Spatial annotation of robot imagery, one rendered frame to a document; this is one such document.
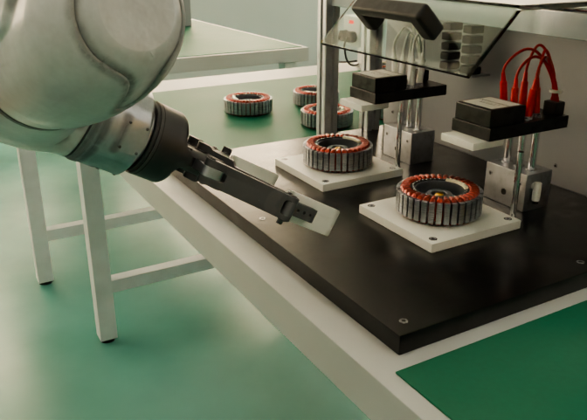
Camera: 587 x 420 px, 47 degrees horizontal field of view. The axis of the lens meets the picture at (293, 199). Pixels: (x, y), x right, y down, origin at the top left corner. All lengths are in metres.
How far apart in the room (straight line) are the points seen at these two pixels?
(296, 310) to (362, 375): 0.12
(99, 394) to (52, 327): 0.41
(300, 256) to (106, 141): 0.29
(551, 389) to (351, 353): 0.18
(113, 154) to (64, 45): 0.23
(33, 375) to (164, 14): 1.69
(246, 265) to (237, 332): 1.28
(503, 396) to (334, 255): 0.27
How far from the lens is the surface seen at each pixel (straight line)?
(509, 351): 0.69
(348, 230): 0.86
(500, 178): 0.99
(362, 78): 1.08
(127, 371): 1.98
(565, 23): 0.86
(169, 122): 0.65
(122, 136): 0.62
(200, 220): 0.96
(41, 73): 0.44
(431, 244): 0.81
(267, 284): 0.78
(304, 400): 1.82
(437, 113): 1.26
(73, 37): 0.41
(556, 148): 1.09
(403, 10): 0.67
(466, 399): 0.62
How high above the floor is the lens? 1.12
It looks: 21 degrees down
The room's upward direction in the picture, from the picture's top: straight up
